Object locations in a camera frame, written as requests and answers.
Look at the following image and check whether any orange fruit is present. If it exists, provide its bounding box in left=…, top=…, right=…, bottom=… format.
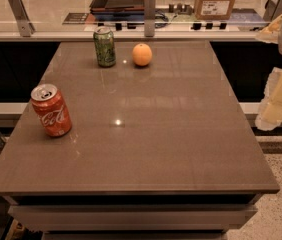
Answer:
left=132, top=43, right=152, bottom=66

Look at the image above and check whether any green soda can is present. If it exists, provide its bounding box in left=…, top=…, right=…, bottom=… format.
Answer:
left=93, top=26, right=116, bottom=67

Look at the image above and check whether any red coke can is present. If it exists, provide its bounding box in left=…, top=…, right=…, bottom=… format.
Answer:
left=31, top=84, right=72, bottom=137

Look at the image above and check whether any cardboard box with label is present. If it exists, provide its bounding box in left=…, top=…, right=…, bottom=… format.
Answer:
left=194, top=0, right=235, bottom=20

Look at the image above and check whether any right metal glass bracket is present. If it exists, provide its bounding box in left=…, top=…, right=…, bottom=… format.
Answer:
left=263, top=0, right=282, bottom=22

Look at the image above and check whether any metal glass bracket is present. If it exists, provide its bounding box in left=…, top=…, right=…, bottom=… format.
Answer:
left=144, top=0, right=156, bottom=37
left=263, top=0, right=282, bottom=22
left=8, top=0, right=35, bottom=37

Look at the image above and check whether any middle metal glass bracket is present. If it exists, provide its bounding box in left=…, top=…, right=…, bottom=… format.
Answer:
left=144, top=0, right=156, bottom=37

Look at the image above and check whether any left metal glass bracket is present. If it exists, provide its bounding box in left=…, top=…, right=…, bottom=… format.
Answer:
left=8, top=0, right=35, bottom=37

